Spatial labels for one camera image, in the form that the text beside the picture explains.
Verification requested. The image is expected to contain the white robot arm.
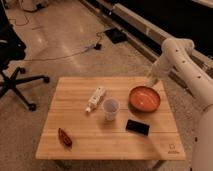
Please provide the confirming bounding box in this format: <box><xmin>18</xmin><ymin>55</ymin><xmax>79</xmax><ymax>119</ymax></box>
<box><xmin>146</xmin><ymin>38</ymin><xmax>213</xmax><ymax>171</ymax></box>

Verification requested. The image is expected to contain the black office chair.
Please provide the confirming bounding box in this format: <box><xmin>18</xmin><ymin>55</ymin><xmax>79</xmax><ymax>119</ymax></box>
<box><xmin>0</xmin><ymin>3</ymin><xmax>51</xmax><ymax>112</ymax></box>

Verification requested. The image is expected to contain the orange ceramic bowl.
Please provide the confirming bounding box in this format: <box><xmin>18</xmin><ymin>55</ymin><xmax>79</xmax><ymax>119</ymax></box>
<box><xmin>129</xmin><ymin>86</ymin><xmax>161</xmax><ymax>112</ymax></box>

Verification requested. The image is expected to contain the dark red small object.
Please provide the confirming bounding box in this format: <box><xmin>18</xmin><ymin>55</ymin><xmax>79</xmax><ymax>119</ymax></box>
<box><xmin>58</xmin><ymin>128</ymin><xmax>72</xmax><ymax>147</ymax></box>

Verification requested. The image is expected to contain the black floor mat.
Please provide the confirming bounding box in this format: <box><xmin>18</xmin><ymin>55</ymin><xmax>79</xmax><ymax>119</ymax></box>
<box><xmin>105</xmin><ymin>28</ymin><xmax>127</xmax><ymax>44</ymax></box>

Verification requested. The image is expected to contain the wooden table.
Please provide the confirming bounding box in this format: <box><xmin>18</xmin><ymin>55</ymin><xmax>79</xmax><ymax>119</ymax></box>
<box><xmin>36</xmin><ymin>77</ymin><xmax>185</xmax><ymax>160</ymax></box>

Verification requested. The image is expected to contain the long metal rail frame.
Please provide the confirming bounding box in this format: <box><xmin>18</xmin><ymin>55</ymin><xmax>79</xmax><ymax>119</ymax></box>
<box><xmin>79</xmin><ymin>0</ymin><xmax>213</xmax><ymax>83</ymax></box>

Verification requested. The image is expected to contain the black smartphone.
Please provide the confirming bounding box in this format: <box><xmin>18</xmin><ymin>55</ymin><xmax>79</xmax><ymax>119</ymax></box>
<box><xmin>126</xmin><ymin>120</ymin><xmax>150</xmax><ymax>136</ymax></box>

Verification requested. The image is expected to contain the white tube bottle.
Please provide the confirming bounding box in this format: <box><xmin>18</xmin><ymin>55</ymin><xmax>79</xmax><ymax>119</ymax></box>
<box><xmin>86</xmin><ymin>86</ymin><xmax>106</xmax><ymax>113</ymax></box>

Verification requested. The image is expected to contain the black floor cable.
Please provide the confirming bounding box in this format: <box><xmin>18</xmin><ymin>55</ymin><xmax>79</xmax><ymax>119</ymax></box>
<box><xmin>19</xmin><ymin>31</ymin><xmax>104</xmax><ymax>63</ymax></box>

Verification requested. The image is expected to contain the black floor plug adapter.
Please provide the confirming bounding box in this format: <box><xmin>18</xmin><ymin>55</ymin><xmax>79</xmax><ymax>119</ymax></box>
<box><xmin>94</xmin><ymin>43</ymin><xmax>102</xmax><ymax>50</ymax></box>

